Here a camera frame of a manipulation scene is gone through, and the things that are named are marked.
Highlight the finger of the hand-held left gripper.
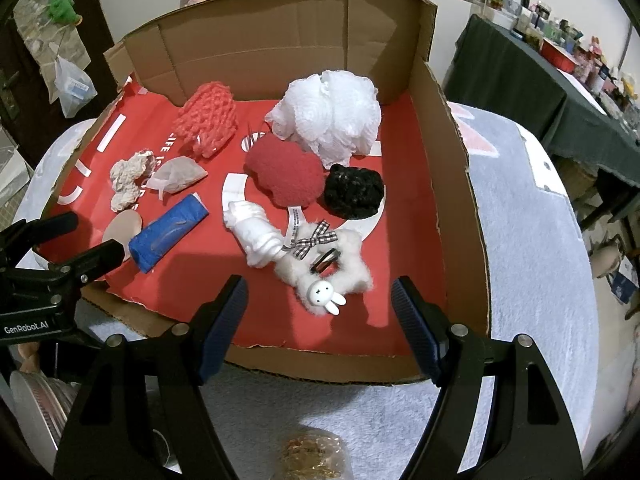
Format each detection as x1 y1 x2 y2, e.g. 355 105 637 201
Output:
0 211 80 266
45 240 127 288

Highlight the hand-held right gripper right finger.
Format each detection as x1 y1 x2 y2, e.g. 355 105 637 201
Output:
391 276 583 480

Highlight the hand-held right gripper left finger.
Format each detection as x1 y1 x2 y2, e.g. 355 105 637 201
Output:
52 275 249 480

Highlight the beige powder puff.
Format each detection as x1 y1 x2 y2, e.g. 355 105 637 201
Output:
101 210 144 261

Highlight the blue cloth roll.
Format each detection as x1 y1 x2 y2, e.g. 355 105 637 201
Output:
128 192 210 274

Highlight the cream scrunchie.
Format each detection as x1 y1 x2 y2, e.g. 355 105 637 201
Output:
109 148 156 213

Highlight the white cloth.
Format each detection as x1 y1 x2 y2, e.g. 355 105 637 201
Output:
222 200 291 268

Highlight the beige sheer pouch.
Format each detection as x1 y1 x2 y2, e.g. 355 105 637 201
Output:
145 156 210 201

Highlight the black scrunchie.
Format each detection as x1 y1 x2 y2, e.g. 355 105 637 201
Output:
323 163 386 221

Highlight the red fuzzy cloth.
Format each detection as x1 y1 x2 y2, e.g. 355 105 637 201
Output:
244 133 327 241

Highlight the white mesh bath pouf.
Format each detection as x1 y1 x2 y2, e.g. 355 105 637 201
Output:
265 70 383 170

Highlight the cardboard box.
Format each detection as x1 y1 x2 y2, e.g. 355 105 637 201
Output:
37 0 493 386

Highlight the person's left hand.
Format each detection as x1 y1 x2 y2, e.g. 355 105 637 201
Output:
15 342 42 373

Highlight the dark brown door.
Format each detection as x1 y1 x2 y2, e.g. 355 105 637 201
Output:
0 0 118 171

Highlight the light blue blanket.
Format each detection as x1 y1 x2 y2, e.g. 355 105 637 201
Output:
10 100 601 480

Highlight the clear plastic bag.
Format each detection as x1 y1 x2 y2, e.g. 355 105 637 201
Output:
52 55 98 119

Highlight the small clear plastic jar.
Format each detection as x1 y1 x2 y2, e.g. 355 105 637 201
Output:
272 430 346 480

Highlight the beige hanging organizer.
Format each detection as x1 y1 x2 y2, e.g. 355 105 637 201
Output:
12 0 81 91

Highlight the green plush toy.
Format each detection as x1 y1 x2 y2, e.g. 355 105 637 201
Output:
47 0 83 26

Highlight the table with dark green cloth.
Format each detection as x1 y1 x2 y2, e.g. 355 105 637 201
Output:
442 12 640 211

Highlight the group of bottles and boxes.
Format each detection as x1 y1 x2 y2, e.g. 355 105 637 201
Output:
480 0 640 131

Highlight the door handle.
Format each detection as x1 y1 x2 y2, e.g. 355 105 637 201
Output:
0 70 21 121

